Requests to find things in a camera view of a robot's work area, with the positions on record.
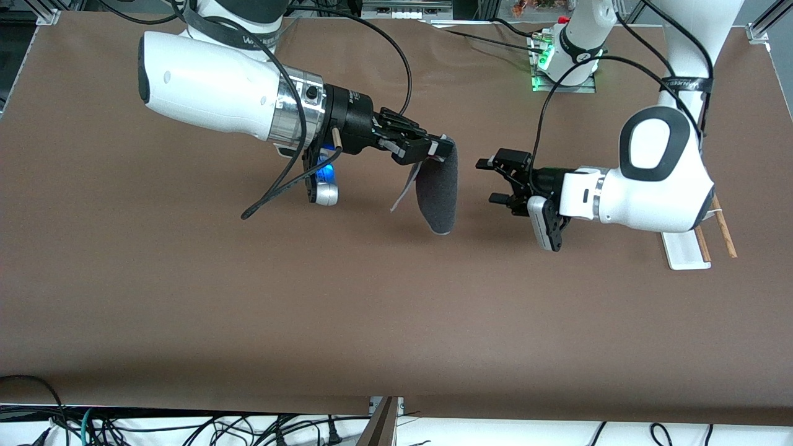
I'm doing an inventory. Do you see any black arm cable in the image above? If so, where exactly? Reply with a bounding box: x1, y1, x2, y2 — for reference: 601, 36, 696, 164
240, 5, 413, 221
534, 0, 714, 186

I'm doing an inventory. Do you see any metal table bracket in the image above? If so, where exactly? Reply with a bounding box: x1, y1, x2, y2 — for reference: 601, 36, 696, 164
356, 396, 406, 446

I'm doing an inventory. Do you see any white wooden towel rack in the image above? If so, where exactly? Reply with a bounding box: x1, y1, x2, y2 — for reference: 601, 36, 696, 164
660, 195, 738, 271

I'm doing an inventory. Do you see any short black table cable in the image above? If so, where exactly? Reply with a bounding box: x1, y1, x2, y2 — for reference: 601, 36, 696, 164
493, 17, 549, 39

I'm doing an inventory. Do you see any long black table cable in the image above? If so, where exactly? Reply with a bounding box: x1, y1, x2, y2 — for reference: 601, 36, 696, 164
427, 20, 546, 55

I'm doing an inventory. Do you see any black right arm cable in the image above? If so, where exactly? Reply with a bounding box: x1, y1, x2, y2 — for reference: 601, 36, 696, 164
240, 5, 413, 221

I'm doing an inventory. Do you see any white power strip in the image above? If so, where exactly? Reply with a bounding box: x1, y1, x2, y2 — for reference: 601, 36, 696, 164
362, 0, 453, 20

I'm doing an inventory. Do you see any thick black floor cable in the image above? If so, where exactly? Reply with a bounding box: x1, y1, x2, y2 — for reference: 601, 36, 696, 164
0, 375, 69, 446

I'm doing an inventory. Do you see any pink and grey towel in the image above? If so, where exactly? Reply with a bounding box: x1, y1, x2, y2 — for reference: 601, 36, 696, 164
390, 146, 460, 235

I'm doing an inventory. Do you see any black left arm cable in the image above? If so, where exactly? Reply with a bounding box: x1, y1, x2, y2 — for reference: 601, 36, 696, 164
534, 0, 714, 186

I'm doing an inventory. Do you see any orange red decoration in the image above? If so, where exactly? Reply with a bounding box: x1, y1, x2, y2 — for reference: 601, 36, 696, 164
513, 0, 571, 16

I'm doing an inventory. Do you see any aluminium frame profile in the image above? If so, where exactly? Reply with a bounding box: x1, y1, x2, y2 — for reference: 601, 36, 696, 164
747, 0, 793, 43
28, 0, 63, 25

